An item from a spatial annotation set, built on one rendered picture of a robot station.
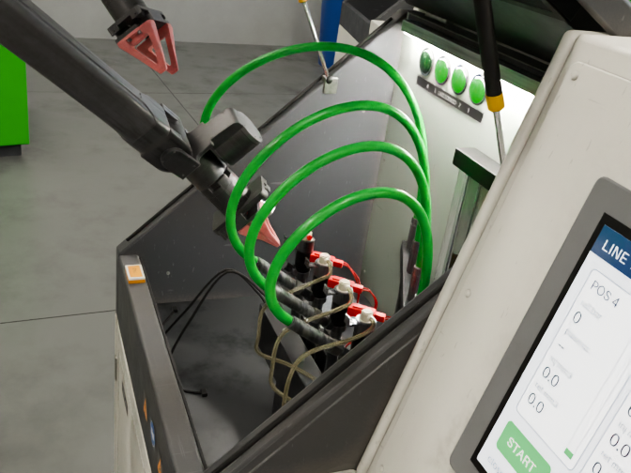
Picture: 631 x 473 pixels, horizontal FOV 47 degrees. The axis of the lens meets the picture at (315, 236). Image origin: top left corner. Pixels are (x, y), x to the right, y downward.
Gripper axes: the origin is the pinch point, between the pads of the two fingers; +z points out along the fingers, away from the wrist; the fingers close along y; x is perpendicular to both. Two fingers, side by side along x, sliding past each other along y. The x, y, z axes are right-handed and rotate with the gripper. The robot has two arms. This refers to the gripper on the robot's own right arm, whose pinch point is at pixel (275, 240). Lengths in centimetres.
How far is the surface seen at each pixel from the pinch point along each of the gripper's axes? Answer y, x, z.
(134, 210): -117, 245, 44
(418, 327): 14.9, -32.2, 6.5
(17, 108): -145, 306, -29
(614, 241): 37, -50, -1
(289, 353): -8.3, -10.0, 12.5
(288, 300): 0.5, -17.4, 0.9
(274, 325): -9.7, -2.2, 11.1
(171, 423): -22.4, -23.6, 2.0
